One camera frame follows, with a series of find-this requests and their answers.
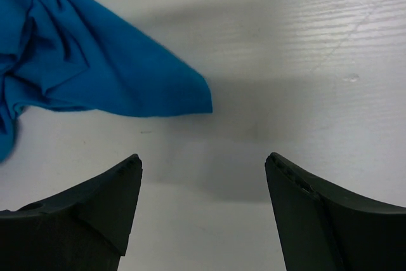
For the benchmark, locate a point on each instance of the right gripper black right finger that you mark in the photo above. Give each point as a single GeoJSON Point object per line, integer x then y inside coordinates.
{"type": "Point", "coordinates": [322, 226]}

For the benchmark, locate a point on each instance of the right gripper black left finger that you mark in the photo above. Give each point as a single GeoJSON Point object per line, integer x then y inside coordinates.
{"type": "Point", "coordinates": [85, 227]}

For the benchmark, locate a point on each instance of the blue t shirt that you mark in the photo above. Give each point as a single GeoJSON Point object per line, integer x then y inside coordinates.
{"type": "Point", "coordinates": [76, 55]}

